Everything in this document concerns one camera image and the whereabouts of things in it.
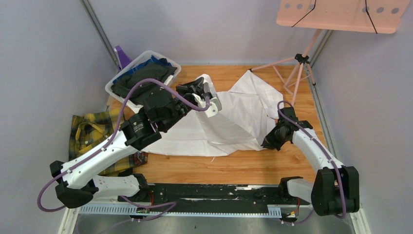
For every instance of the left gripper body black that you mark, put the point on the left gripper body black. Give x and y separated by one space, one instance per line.
185 89

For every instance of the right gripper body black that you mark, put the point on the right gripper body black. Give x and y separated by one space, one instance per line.
274 139

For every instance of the white long sleeve shirt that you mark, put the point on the white long sleeve shirt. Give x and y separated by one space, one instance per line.
249 110

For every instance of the white plastic laundry basket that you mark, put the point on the white plastic laundry basket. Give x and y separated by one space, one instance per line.
149 64

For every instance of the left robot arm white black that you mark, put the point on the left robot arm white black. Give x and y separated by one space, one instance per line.
79 181

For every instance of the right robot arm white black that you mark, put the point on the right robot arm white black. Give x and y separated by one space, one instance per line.
335 190

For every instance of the blue shirt in basket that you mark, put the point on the blue shirt in basket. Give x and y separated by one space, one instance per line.
153 59

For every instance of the purple wedge object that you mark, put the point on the purple wedge object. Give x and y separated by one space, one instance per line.
122 58

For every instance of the red blue plaid shirt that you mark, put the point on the red blue plaid shirt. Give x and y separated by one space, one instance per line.
141 158

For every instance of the yellow plaid shirt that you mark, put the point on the yellow plaid shirt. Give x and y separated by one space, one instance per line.
92 129

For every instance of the pink music stand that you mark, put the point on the pink music stand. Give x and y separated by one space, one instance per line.
369 16

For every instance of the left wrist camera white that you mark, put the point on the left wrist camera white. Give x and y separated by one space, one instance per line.
208 103

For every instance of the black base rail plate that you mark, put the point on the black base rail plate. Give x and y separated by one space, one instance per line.
216 198

